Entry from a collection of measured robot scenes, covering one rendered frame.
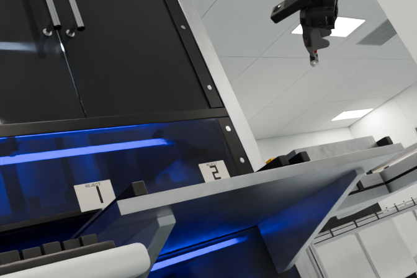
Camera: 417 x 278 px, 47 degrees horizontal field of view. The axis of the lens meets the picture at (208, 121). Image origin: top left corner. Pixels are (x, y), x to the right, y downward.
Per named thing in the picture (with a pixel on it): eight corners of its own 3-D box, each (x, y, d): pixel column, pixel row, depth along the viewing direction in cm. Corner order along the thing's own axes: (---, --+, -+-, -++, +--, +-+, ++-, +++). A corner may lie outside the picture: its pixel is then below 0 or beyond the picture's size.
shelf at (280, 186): (18, 304, 92) (16, 294, 93) (268, 226, 137) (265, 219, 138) (121, 215, 59) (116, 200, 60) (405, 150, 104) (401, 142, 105)
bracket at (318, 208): (277, 273, 120) (257, 224, 124) (285, 270, 122) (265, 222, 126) (385, 228, 96) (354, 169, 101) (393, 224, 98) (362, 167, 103)
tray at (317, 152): (203, 229, 110) (198, 215, 111) (280, 207, 127) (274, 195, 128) (302, 166, 86) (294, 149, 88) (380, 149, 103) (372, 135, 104)
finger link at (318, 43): (330, 62, 121) (327, 31, 115) (306, 62, 123) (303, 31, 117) (332, 55, 123) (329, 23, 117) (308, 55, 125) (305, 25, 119)
